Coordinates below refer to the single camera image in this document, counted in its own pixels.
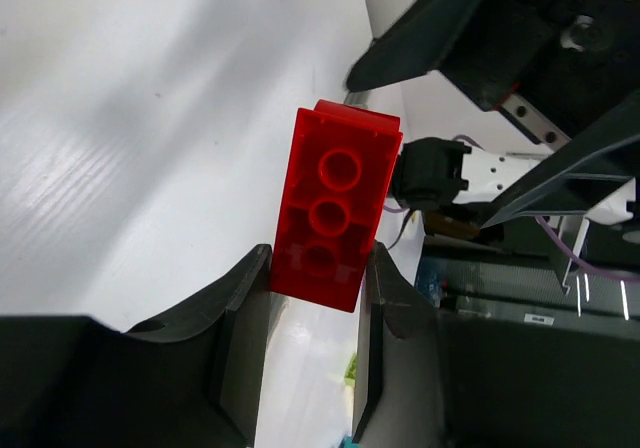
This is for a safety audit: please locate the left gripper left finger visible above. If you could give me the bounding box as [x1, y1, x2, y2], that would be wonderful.
[1, 244, 272, 447]

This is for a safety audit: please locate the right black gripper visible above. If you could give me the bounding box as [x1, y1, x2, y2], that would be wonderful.
[345, 0, 639, 228]

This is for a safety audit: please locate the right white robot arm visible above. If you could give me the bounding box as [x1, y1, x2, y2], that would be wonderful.
[346, 0, 639, 228]

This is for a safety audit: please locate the red curved lego half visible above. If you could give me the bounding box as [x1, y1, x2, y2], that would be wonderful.
[270, 100, 403, 312]

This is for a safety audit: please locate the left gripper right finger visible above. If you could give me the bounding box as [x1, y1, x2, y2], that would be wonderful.
[353, 243, 639, 447]

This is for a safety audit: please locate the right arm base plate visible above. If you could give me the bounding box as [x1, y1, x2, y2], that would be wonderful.
[415, 237, 639, 321]

